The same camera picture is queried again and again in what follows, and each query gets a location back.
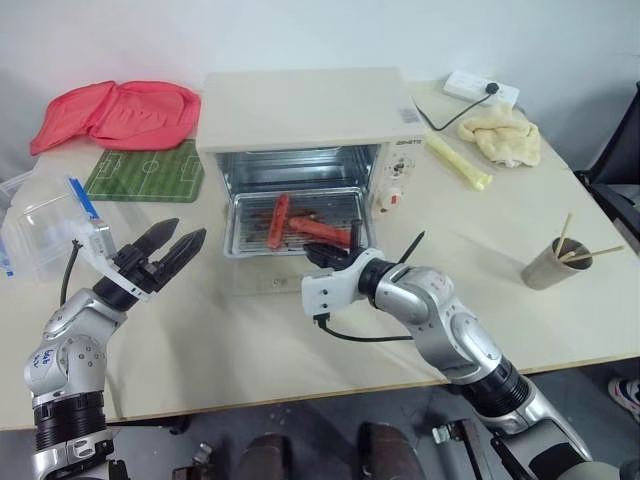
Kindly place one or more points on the cream toaster oven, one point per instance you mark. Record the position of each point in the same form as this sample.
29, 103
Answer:
300, 110

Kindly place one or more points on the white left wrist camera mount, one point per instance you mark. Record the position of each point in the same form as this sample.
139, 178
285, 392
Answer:
95, 242

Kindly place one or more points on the grey sticker on oven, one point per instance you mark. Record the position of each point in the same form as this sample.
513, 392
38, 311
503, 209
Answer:
408, 114

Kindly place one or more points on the pale yellow corn cob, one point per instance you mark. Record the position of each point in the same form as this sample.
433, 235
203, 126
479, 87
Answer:
457, 160

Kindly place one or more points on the black chair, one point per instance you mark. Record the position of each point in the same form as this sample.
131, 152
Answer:
617, 165

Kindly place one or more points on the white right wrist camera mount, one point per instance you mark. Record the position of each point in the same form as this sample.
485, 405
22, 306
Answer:
325, 290

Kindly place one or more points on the dark brown rounded shape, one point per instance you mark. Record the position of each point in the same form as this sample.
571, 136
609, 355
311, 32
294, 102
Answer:
387, 450
265, 457

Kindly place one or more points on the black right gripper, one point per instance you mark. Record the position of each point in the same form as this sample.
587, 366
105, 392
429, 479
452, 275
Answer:
332, 259

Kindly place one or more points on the white sneaker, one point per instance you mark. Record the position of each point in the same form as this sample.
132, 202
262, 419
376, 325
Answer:
627, 395

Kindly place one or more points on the short red sausage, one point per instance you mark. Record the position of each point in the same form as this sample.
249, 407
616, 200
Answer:
278, 222

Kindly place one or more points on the glass toaster oven door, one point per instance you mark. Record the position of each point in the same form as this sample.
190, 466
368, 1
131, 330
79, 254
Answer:
260, 284

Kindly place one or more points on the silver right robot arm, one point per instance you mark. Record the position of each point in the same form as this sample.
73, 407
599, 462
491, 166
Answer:
450, 320

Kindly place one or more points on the red fabric bag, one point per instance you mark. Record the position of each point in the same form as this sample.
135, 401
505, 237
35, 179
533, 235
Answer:
125, 115

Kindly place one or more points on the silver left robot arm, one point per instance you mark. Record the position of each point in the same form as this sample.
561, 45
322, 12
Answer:
70, 345

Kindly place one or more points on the oven knob with dark dial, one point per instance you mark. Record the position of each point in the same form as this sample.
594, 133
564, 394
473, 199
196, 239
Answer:
401, 166

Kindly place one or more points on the metal cup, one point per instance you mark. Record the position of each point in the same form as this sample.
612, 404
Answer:
550, 270

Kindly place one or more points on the white oven knob red mark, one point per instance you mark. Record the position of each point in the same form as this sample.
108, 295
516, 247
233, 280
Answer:
392, 198

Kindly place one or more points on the wooden chopstick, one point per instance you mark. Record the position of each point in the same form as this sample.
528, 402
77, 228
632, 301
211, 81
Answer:
600, 251
565, 232

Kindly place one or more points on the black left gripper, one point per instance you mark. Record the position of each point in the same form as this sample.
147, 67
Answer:
142, 270

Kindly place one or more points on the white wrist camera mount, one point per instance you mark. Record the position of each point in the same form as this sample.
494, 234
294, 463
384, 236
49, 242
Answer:
95, 242
325, 290

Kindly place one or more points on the metal baking tray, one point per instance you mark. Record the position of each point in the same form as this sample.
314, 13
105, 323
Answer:
250, 220

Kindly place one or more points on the clear plastic storage box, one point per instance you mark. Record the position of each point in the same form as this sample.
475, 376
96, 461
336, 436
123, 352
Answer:
40, 235

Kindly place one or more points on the long red sausage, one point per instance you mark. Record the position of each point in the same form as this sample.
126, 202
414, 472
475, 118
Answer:
320, 230

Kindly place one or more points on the pale yellow towel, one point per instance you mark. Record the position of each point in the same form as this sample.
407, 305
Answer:
505, 135

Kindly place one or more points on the white power strip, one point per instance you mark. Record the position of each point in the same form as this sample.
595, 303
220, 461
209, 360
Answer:
470, 85

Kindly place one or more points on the green soccer field mat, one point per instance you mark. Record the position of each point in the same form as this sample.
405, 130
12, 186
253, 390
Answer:
145, 172

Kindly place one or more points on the thin black zip tie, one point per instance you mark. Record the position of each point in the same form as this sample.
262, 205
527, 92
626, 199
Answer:
411, 247

